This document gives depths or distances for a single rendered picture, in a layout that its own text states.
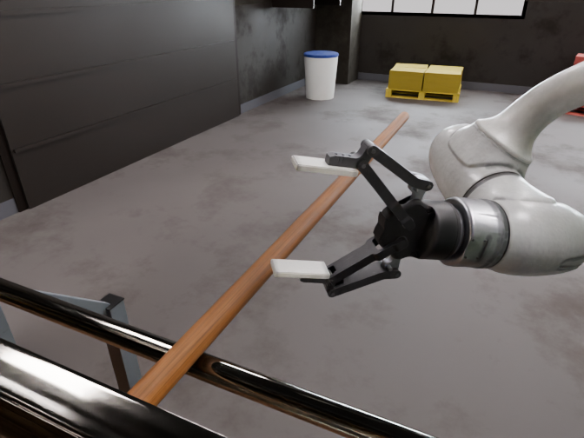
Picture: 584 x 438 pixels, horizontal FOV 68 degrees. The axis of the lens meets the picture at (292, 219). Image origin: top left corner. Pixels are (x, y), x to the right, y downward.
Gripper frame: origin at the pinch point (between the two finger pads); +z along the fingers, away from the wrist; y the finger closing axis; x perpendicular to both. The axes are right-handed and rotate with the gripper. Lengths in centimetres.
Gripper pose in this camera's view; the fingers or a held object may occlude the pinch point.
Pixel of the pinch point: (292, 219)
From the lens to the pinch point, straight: 50.1
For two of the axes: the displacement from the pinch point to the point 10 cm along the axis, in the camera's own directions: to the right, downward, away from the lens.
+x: -2.0, -4.7, 8.6
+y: -1.9, 8.8, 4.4
